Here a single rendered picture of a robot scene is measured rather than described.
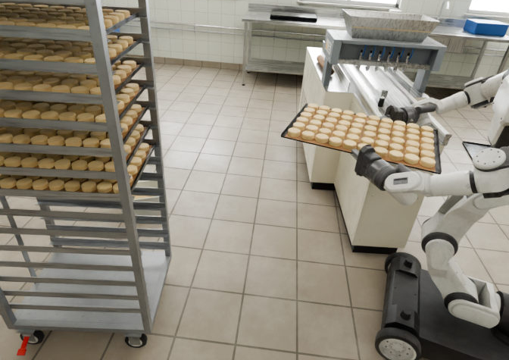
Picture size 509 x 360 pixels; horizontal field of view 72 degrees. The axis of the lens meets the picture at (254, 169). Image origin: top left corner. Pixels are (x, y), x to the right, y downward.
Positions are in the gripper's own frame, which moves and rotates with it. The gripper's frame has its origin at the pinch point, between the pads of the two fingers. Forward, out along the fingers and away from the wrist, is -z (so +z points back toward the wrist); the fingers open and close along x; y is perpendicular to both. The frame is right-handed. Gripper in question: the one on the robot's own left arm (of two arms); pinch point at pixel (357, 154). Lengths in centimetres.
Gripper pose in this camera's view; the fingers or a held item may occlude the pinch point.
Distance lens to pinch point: 138.4
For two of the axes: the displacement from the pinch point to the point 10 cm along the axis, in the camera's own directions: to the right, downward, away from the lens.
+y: -9.2, 1.5, -3.6
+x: 0.7, -8.5, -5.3
